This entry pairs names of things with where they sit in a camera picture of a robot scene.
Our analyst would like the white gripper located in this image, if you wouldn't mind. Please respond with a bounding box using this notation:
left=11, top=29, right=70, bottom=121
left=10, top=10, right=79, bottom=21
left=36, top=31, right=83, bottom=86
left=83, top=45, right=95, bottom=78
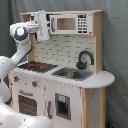
left=32, top=10, right=49, bottom=42

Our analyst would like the white toy microwave door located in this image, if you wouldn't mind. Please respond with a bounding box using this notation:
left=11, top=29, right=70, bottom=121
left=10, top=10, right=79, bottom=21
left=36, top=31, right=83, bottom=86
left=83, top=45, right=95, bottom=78
left=50, top=14, right=93, bottom=34

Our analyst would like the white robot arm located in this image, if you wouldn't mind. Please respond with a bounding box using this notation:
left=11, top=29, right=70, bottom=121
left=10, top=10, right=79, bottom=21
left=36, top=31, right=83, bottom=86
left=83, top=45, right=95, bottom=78
left=0, top=10, right=53, bottom=128

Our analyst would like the wooden toy kitchen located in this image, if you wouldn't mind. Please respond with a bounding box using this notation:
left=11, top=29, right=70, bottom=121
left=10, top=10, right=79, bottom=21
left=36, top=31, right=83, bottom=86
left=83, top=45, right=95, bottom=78
left=10, top=10, right=115, bottom=128

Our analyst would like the grey range hood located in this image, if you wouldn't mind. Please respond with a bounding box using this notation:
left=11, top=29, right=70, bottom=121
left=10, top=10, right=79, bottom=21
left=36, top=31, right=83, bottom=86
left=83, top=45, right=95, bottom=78
left=26, top=15, right=38, bottom=33

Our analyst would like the black toy stovetop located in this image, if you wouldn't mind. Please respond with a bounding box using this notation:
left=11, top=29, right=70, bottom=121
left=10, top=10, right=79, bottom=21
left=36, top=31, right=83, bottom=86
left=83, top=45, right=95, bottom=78
left=19, top=61, right=56, bottom=73

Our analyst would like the black toy faucet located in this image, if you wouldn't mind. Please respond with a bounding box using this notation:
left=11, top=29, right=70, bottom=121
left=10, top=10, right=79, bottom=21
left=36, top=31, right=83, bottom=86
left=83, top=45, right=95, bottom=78
left=76, top=50, right=94, bottom=70

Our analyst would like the red right stove knob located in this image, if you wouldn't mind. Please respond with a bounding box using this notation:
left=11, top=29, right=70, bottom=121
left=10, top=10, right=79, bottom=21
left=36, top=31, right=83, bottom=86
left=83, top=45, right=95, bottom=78
left=32, top=81, right=38, bottom=87

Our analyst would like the red stove knob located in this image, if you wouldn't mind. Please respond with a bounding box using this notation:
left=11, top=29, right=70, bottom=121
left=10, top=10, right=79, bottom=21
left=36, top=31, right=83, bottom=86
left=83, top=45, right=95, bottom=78
left=32, top=81, right=38, bottom=87
left=13, top=76, right=19, bottom=82

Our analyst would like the red left stove knob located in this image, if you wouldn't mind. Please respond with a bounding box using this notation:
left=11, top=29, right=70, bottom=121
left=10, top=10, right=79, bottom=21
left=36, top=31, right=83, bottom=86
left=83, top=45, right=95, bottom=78
left=13, top=76, right=19, bottom=82

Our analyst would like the grey toy sink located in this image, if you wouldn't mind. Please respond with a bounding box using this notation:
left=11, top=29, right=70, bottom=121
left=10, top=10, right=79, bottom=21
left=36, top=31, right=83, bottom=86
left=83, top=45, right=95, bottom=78
left=52, top=67, right=92, bottom=81

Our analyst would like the toy oven door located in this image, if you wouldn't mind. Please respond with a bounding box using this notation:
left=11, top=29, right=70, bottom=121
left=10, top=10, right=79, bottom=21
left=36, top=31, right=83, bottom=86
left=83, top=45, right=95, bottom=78
left=18, top=90, right=37, bottom=116

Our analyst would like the grey ice dispenser panel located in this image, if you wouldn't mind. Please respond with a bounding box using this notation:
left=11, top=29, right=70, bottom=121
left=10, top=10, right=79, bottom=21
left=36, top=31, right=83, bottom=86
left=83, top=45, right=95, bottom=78
left=55, top=93, right=71, bottom=120

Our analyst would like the grey cabinet door handle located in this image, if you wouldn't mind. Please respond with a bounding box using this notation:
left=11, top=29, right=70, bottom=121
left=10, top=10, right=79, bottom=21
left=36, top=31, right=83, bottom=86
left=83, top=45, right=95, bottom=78
left=47, top=101, right=52, bottom=119

